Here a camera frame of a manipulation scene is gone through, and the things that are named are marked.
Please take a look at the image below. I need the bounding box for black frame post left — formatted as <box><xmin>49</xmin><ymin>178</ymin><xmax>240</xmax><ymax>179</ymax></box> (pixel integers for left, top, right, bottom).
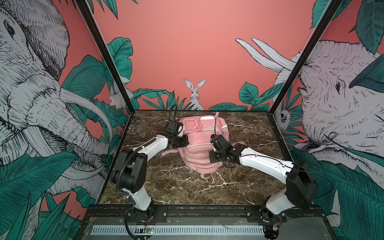
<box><xmin>76</xmin><ymin>0</ymin><xmax>135</xmax><ymax>114</ymax></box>

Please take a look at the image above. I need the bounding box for black frame post right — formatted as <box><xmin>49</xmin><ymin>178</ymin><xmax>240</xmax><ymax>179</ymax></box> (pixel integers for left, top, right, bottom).
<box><xmin>269</xmin><ymin>0</ymin><xmax>342</xmax><ymax>115</ymax></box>

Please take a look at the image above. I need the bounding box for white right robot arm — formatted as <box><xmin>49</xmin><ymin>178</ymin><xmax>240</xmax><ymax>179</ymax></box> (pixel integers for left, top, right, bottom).
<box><xmin>210</xmin><ymin>140</ymin><xmax>318</xmax><ymax>215</ymax></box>

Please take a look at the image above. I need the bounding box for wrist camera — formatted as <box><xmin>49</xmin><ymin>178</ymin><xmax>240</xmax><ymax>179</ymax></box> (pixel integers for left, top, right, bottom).
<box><xmin>164</xmin><ymin>120</ymin><xmax>185</xmax><ymax>137</ymax></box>
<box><xmin>210</xmin><ymin>134</ymin><xmax>232</xmax><ymax>154</ymax></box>

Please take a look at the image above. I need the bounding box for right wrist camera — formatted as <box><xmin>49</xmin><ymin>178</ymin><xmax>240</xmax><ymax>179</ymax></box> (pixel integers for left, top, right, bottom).
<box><xmin>210</xmin><ymin>134</ymin><xmax>232</xmax><ymax>154</ymax></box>

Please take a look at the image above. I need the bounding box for black frame post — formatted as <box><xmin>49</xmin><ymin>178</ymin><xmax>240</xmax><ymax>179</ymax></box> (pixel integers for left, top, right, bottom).
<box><xmin>76</xmin><ymin>0</ymin><xmax>135</xmax><ymax>114</ymax></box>
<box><xmin>269</xmin><ymin>0</ymin><xmax>342</xmax><ymax>115</ymax></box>

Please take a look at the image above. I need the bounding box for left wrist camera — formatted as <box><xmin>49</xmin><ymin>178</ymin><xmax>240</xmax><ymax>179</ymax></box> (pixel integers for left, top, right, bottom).
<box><xmin>164</xmin><ymin>120</ymin><xmax>185</xmax><ymax>137</ymax></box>

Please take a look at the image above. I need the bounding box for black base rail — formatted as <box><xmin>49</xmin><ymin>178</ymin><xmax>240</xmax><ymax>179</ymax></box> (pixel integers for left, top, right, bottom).
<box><xmin>83</xmin><ymin>204</ymin><xmax>326</xmax><ymax>224</ymax></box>

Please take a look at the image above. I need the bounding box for white ventilation grille strip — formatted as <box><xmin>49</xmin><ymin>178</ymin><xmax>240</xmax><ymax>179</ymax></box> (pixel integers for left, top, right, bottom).
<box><xmin>90</xmin><ymin>225</ymin><xmax>264</xmax><ymax>236</ymax></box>

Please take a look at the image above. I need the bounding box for pink student backpack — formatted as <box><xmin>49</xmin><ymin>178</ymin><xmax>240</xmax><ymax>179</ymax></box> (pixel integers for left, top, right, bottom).
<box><xmin>162</xmin><ymin>112</ymin><xmax>230</xmax><ymax>179</ymax></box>

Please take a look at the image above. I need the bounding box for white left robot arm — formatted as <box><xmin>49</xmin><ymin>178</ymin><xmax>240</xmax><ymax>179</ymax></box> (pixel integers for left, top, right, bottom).
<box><xmin>111</xmin><ymin>134</ymin><xmax>189</xmax><ymax>211</ymax></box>

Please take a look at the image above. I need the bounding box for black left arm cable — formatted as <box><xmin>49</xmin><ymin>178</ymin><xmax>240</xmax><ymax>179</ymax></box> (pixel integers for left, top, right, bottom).
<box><xmin>167</xmin><ymin>104</ymin><xmax>178</xmax><ymax>122</ymax></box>

